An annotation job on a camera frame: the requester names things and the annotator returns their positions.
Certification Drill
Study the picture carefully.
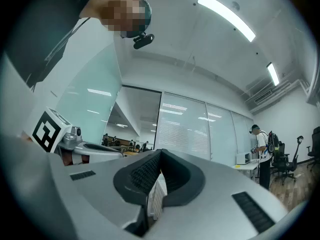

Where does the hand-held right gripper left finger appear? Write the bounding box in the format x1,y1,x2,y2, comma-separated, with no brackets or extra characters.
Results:
48,148,163,240

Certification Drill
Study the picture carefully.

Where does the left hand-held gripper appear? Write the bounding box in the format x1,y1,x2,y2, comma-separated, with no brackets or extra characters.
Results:
31,106,125,164

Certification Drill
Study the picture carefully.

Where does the person's left hand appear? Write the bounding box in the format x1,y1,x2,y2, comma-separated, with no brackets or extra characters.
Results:
61,150,90,167

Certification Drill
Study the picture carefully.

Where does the long ceiling light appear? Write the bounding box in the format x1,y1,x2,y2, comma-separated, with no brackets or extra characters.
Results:
197,0,257,43

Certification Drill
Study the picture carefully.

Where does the short ceiling light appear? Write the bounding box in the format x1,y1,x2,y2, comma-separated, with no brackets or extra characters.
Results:
266,61,280,87

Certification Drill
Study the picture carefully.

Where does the white window blind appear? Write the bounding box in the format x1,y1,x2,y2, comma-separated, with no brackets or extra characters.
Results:
154,91,212,161
231,110,255,160
206,103,238,167

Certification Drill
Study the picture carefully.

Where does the ceiling air vent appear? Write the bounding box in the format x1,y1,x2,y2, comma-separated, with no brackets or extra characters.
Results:
253,88,274,104

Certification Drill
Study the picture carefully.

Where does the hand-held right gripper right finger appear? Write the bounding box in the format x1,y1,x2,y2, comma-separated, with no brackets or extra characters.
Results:
149,148,289,240

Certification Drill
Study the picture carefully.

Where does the grey gripper fisheye camera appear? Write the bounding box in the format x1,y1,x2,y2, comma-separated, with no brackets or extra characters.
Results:
70,125,83,138

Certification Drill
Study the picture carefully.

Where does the black head-mounted camera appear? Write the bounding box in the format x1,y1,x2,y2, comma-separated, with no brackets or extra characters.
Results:
132,31,155,50

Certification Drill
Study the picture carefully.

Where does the person's black shirt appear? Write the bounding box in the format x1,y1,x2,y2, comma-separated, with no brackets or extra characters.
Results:
4,0,106,89

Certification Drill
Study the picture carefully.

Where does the thin black cable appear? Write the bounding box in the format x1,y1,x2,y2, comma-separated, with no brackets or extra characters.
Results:
44,17,91,63

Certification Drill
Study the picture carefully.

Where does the beige patterned tablecloth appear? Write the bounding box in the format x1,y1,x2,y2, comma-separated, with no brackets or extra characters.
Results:
147,172,168,221

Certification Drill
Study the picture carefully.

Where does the white microwave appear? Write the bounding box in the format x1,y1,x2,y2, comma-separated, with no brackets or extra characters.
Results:
235,152,251,165

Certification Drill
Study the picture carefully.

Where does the white table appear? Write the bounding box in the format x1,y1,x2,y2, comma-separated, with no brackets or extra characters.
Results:
230,158,260,183

